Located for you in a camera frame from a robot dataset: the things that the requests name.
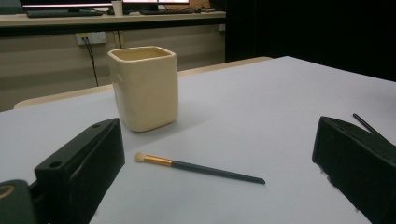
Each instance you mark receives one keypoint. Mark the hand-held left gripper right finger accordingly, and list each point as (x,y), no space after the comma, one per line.
(358,161)

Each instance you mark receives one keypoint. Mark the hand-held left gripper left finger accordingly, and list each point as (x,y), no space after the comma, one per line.
(84,168)

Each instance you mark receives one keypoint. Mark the thin black makeup brush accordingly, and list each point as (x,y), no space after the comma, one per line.
(367,126)

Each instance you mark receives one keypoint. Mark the cream ceramic cup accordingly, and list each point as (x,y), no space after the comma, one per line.
(146,93)

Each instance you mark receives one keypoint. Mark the makeup brush with gold ferrule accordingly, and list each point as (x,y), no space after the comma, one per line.
(202,168)

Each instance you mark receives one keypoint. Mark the wooden table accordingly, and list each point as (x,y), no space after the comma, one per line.
(62,97)

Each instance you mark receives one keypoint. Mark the white table sheet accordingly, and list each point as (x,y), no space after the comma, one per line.
(249,109)

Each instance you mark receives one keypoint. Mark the white power outlet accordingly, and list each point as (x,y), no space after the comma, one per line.
(96,38)

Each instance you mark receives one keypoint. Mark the long background desk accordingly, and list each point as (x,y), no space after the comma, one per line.
(124,19)

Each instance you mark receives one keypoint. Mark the black keyboard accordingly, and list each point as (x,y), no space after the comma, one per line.
(168,11)
(62,13)

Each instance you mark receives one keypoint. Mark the white paper cup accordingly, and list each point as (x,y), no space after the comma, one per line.
(117,7)

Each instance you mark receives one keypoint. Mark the computer monitor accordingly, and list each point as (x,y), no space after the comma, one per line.
(65,3)
(155,1)

